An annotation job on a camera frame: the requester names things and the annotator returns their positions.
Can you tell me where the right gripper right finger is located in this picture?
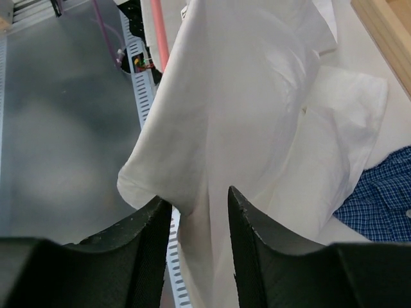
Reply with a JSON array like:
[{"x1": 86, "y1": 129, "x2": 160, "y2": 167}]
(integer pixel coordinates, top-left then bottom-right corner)
[{"x1": 228, "y1": 187, "x2": 410, "y2": 307}]

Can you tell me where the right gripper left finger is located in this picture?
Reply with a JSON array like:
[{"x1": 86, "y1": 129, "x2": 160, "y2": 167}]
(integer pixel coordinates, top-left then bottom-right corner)
[{"x1": 1, "y1": 197, "x2": 172, "y2": 307}]

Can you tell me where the white shirt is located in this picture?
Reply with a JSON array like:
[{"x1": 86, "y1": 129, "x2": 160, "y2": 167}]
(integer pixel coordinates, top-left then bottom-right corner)
[{"x1": 116, "y1": 0, "x2": 390, "y2": 308}]

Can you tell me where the pink wire hanger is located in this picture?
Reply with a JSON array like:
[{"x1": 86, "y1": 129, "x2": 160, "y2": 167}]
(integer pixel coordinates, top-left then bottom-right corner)
[{"x1": 150, "y1": 0, "x2": 170, "y2": 71}]

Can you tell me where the blue checked shirt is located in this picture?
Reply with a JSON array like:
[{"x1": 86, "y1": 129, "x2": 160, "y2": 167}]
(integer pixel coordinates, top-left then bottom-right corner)
[{"x1": 334, "y1": 146, "x2": 410, "y2": 243}]

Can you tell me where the wooden clothes rack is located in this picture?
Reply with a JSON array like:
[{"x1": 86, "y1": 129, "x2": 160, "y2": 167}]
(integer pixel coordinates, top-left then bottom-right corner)
[{"x1": 351, "y1": 1, "x2": 410, "y2": 95}]

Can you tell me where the slotted grey cable duct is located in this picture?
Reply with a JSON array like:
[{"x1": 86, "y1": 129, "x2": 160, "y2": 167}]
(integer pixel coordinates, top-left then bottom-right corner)
[{"x1": 118, "y1": 1, "x2": 196, "y2": 307}]

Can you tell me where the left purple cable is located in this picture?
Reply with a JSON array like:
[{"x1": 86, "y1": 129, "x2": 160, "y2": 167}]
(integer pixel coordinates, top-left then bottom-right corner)
[{"x1": 92, "y1": 0, "x2": 126, "y2": 67}]

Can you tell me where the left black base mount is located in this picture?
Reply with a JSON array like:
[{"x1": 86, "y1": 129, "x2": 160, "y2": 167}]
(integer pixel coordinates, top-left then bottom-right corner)
[{"x1": 116, "y1": 0, "x2": 162, "y2": 86}]

